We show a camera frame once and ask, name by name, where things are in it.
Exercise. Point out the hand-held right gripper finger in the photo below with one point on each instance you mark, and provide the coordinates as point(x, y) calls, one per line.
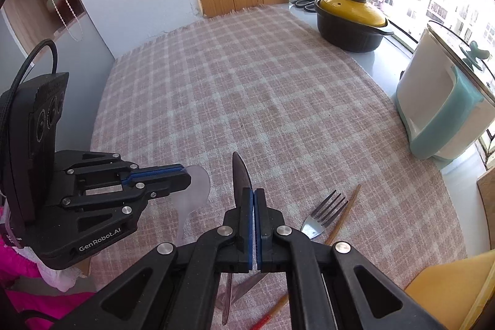
point(258, 221)
point(250, 214)

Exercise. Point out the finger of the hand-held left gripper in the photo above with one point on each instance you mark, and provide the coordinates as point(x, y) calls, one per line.
point(166, 186)
point(158, 170)

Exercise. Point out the clear plastic spoon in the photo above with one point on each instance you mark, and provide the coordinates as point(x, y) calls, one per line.
point(197, 191)

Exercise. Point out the metal spoon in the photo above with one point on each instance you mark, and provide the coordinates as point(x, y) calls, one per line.
point(241, 179)

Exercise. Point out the yellow utensil holder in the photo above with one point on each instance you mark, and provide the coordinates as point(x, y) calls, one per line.
point(456, 291)

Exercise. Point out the person's left forearm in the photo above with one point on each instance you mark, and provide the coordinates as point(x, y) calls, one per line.
point(23, 287)

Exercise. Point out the metal fork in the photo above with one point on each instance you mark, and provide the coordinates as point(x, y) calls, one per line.
point(315, 225)

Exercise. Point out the brown wooden chopstick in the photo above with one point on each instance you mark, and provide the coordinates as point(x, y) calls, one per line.
point(344, 214)

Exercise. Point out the pink plaid tablecloth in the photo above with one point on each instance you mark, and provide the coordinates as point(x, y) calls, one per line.
point(251, 82)

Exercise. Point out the black cooking pot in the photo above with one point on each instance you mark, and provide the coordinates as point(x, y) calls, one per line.
point(348, 32)

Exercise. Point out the white teal rice cooker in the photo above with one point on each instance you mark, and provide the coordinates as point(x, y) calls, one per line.
point(425, 90)

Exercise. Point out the black scissors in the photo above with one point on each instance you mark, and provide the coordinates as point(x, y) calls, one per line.
point(299, 2)

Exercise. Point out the yellow pot lid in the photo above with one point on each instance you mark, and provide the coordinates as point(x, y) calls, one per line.
point(348, 7)

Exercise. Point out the brown wooden board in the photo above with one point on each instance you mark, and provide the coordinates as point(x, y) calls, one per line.
point(488, 206)

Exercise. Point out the glass cooker lid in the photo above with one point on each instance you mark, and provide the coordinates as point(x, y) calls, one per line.
point(475, 53)

